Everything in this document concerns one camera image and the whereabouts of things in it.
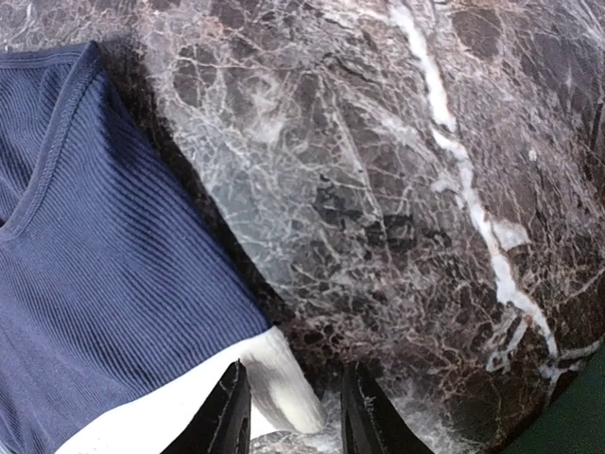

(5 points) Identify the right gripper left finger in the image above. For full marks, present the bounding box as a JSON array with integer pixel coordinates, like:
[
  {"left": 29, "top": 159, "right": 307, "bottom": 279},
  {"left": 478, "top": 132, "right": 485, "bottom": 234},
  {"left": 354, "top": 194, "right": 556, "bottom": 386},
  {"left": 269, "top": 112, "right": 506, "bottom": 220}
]
[{"left": 163, "top": 361, "right": 251, "bottom": 454}]

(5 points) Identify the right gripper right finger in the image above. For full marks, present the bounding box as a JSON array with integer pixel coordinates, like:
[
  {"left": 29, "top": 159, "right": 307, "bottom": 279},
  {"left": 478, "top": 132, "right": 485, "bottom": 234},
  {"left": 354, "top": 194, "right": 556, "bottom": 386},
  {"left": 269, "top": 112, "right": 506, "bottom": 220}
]
[{"left": 340, "top": 361, "right": 433, "bottom": 454}]

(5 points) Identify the navy underwear white waistband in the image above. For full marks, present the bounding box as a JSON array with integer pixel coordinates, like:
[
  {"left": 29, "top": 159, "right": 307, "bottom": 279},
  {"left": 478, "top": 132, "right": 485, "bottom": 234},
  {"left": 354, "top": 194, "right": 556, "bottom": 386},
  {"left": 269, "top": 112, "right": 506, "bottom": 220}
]
[{"left": 1, "top": 42, "right": 325, "bottom": 453}]

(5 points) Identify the green divided organizer tray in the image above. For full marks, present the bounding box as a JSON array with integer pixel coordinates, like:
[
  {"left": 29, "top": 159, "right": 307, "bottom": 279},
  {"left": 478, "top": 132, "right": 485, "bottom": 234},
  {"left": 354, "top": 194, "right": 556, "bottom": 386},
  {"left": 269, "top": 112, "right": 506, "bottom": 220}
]
[{"left": 506, "top": 350, "right": 604, "bottom": 454}]

